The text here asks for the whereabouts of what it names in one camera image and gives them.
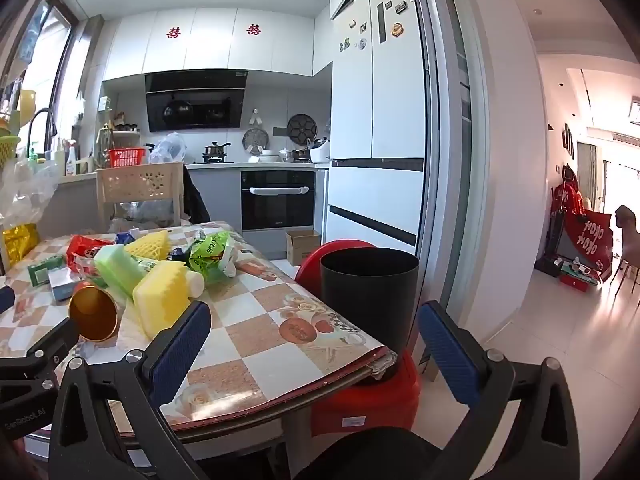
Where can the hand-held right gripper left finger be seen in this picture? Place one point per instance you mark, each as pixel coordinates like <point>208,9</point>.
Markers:
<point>180,355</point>

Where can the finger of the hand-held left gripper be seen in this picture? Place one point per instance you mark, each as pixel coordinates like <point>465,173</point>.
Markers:
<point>55,345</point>
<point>5,301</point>

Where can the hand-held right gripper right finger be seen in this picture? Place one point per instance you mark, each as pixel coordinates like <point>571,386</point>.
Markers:
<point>450,355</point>

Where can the gold metal cup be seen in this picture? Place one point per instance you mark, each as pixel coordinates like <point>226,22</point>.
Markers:
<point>92,312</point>

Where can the yellow foam fruit net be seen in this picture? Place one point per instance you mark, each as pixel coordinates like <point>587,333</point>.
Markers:
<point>147,245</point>
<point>160,300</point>

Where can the white and blue box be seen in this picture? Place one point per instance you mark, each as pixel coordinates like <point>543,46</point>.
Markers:
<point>62,285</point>

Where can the red snack packet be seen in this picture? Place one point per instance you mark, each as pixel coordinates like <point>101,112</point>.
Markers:
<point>85,250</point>

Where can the black trash bin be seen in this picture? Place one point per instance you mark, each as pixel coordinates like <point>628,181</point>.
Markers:
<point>370,300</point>

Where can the green label drink bottle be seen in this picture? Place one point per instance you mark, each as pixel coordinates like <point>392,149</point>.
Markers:
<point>115,265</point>

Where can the green snack bag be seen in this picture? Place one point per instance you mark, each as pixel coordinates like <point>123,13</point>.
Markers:
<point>210,252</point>

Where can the gold foil bag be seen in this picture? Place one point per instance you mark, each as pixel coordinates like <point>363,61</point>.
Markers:
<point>20,241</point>

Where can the checkered tablecloth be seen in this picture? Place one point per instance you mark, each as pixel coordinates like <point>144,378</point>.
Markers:
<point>260,330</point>

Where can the red plastic stool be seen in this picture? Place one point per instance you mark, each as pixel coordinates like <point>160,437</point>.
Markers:
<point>365,400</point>

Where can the clear crumpled plastic bag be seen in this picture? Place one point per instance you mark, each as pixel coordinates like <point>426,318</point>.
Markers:
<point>25,190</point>

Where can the crumpled plastic bags on chair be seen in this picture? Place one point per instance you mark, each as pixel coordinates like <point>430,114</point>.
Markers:
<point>145,208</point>

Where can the yellow plastic basket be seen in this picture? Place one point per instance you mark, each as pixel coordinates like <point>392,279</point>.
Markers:
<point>7,149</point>

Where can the white spray bottle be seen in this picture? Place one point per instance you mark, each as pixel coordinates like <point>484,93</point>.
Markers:
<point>71,162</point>

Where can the black plastic bag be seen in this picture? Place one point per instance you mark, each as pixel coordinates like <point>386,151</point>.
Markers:
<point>195,200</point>

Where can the cardboard box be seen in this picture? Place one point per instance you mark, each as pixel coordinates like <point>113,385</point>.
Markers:
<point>302,250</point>

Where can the grey kitchen counter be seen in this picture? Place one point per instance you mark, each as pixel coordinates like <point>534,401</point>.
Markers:
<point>225,195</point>

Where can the black kitchen faucet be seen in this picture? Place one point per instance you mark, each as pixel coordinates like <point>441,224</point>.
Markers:
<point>28,135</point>

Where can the black built-in oven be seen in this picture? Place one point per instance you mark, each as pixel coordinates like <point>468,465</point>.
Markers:
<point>277,210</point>

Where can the beige plastic chair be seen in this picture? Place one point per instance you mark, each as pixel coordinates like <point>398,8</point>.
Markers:
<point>140,180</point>

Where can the red decoration pile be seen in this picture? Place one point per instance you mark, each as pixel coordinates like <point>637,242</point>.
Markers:
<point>590,240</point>

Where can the red plastic basket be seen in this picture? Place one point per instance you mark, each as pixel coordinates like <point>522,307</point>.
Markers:
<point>125,158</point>

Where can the yellow plastic bowl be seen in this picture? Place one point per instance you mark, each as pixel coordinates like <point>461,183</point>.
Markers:
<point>26,107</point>

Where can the translucent plastic bag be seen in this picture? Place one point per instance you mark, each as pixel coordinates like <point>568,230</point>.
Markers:
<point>170,149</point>

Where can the steel cooking pot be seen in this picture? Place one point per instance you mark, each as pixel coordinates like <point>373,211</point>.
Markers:
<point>216,151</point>

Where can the wooden dining chair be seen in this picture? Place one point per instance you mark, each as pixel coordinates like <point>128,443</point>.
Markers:
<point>627,222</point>

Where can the grey round steamer tray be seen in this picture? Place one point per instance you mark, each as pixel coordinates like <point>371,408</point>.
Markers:
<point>255,140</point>

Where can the black range hood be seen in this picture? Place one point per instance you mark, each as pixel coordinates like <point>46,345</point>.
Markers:
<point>195,100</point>

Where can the white refrigerator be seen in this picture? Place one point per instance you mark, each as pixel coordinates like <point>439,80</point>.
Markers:
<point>375,110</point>

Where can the white air conditioner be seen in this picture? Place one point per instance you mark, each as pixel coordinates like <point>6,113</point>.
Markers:
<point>626,138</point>

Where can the white wall cabinets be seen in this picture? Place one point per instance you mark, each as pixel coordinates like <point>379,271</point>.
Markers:
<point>210,45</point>

